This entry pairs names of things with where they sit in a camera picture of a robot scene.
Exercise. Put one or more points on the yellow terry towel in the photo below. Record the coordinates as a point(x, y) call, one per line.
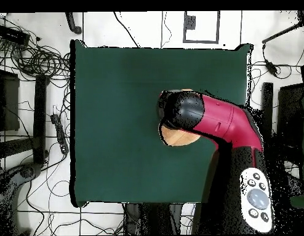
point(177, 137)

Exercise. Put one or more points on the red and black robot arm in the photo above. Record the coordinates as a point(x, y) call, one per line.
point(221, 118)

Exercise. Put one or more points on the dark green tablecloth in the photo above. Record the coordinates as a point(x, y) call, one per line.
point(105, 86)

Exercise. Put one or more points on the long black power strip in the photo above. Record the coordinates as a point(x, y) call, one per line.
point(59, 132)

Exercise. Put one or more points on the black stand bar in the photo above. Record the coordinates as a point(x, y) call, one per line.
point(267, 98)
point(40, 118)

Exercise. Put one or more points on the small grey box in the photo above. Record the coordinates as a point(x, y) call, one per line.
point(190, 22)

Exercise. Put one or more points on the grey caster foot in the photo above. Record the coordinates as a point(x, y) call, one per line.
point(26, 172)

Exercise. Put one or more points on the black power adapter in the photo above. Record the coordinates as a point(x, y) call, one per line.
point(270, 66)

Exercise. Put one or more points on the dark rectangular panel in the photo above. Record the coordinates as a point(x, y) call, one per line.
point(9, 103)
point(289, 115)

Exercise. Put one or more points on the black pole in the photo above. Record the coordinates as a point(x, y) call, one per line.
point(280, 34)

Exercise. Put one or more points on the black electronics box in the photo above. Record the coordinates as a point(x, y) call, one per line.
point(13, 35)

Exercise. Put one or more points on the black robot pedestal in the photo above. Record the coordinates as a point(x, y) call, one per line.
point(152, 218)

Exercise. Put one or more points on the grey square frame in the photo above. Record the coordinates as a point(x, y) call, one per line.
point(184, 36)

